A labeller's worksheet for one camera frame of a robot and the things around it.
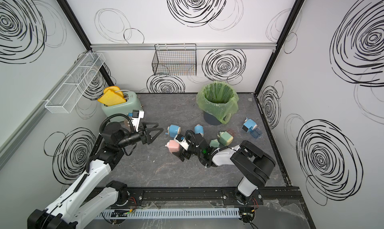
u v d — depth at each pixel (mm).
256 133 984
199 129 905
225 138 875
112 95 905
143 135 617
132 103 953
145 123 704
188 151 753
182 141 732
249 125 958
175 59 1445
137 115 624
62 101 707
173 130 911
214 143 867
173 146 845
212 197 753
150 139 617
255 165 438
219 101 1020
